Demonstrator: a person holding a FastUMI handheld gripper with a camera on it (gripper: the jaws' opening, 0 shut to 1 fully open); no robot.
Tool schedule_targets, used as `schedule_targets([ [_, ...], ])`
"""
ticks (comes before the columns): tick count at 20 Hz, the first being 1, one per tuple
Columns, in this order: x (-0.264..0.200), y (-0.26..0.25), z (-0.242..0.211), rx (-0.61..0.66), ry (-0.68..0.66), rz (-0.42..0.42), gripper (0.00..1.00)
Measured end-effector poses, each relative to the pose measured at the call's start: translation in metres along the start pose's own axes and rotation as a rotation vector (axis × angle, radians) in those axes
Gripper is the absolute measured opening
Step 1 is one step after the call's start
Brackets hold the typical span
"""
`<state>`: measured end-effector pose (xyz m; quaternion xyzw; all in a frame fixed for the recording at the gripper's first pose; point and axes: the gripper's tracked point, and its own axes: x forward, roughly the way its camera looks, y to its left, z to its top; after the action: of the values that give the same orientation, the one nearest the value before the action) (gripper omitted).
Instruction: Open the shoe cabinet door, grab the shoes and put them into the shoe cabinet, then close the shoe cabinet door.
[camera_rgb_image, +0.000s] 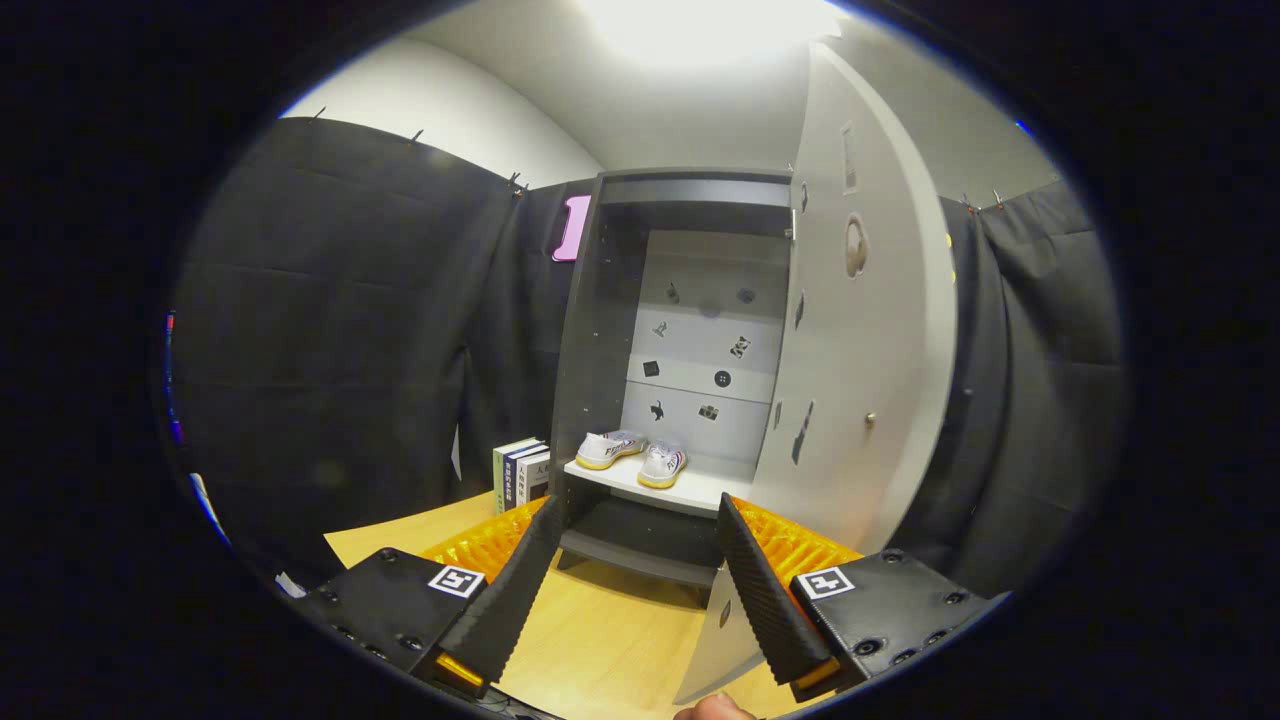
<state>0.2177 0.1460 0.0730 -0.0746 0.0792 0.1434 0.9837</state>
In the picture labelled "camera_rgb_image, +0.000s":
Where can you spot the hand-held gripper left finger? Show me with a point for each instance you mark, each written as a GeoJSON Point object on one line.
{"type": "Point", "coordinates": [520, 580]}

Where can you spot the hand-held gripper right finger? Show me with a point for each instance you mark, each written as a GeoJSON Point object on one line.
{"type": "Point", "coordinates": [760, 590]}

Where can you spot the white canvas shoe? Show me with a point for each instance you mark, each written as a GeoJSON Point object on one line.
{"type": "Point", "coordinates": [662, 464]}
{"type": "Point", "coordinates": [608, 449]}

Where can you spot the grey shoe cabinet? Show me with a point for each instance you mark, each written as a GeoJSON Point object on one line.
{"type": "Point", "coordinates": [590, 330]}

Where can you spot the white spine book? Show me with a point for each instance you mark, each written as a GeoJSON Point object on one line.
{"type": "Point", "coordinates": [535, 480]}

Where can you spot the blue spine book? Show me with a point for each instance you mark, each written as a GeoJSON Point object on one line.
{"type": "Point", "coordinates": [511, 478]}

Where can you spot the green spine book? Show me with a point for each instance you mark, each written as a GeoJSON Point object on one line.
{"type": "Point", "coordinates": [499, 472]}

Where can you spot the black backdrop cloth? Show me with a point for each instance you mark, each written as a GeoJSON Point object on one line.
{"type": "Point", "coordinates": [330, 330]}

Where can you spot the large ceiling light panel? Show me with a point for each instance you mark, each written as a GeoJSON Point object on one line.
{"type": "Point", "coordinates": [710, 25]}

